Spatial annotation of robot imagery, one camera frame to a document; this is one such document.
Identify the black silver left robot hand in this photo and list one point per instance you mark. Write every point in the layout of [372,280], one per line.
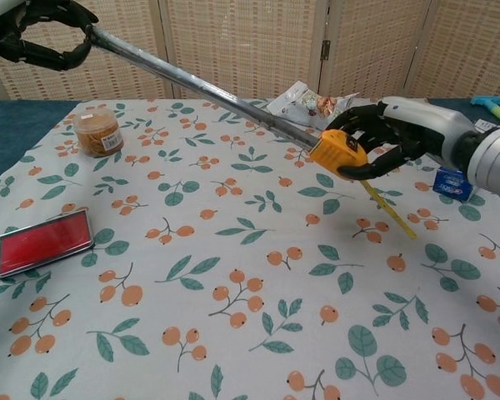
[41,54]

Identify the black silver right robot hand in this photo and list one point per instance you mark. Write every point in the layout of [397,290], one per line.
[421,121]

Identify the yellow tape measure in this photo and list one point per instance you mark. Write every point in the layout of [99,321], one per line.
[337,154]

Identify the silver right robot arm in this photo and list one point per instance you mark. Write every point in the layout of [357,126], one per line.
[498,158]

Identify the blue white toothpaste box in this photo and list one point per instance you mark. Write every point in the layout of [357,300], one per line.
[452,185]

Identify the green teal pump toy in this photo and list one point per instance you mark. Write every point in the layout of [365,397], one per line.
[493,106]

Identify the woven folding screen panel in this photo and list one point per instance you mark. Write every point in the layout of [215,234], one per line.
[246,41]
[471,46]
[121,79]
[371,50]

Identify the clear jar of rubber bands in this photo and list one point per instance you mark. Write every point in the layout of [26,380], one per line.
[99,135]

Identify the crumpled snack bag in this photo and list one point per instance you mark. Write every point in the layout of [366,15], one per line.
[304,102]

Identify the metal screen hinge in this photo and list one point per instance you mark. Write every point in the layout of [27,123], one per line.
[326,50]

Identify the red ink pad tin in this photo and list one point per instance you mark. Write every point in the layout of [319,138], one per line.
[43,241]

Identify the floral white tablecloth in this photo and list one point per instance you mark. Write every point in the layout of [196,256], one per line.
[233,250]

